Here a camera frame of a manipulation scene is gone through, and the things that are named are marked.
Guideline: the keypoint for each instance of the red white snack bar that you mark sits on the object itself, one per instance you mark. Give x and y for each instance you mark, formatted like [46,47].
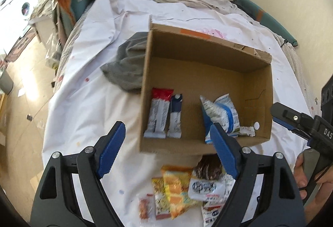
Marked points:
[160,103]

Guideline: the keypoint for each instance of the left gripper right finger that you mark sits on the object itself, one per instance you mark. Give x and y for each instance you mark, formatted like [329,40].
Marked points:
[279,202]

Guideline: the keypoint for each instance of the teal orange pillow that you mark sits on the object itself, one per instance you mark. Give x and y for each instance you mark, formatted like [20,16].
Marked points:
[65,14]

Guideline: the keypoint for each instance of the yellow bear candy bar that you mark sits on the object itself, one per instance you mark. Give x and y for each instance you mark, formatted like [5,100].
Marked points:
[162,207]

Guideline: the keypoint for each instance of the small white snack packet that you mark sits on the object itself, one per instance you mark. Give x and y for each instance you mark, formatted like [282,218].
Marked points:
[247,131]

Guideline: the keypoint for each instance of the brown white Tiandsen pastry pack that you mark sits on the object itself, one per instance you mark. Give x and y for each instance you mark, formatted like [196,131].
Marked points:
[206,183]

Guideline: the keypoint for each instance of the brown cardboard box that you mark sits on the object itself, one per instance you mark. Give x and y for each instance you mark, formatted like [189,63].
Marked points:
[195,64]

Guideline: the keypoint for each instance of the teal mattress edge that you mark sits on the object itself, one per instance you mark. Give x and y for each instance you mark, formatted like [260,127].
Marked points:
[265,19]

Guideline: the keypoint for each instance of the blue white chip bag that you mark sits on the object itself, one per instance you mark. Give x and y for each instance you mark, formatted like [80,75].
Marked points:
[221,111]

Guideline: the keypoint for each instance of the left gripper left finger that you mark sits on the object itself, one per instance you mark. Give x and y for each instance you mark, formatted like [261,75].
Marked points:
[55,202]

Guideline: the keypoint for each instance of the grey cup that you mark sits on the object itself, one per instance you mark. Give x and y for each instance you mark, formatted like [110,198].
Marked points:
[6,83]

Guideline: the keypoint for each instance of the red FOOD rice cake packet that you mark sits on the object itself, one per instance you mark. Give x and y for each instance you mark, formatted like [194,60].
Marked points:
[210,212]

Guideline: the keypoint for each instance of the grey cloth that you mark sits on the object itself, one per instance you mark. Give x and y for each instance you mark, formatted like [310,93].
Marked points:
[126,69]

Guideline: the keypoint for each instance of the small red clear snack packet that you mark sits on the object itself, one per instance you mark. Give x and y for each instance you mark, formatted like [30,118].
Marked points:
[146,208]

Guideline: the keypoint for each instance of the navy white snack bar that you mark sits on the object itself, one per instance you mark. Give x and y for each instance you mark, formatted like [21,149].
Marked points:
[174,130]

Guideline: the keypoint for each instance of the orange yellow snack bag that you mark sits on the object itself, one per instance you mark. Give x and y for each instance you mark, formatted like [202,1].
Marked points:
[176,184]

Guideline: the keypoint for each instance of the white washing machine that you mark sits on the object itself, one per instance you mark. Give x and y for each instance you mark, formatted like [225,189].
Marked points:
[15,15]

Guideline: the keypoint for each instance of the white printed bed sheet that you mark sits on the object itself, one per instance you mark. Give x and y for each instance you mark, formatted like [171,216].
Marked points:
[87,105]

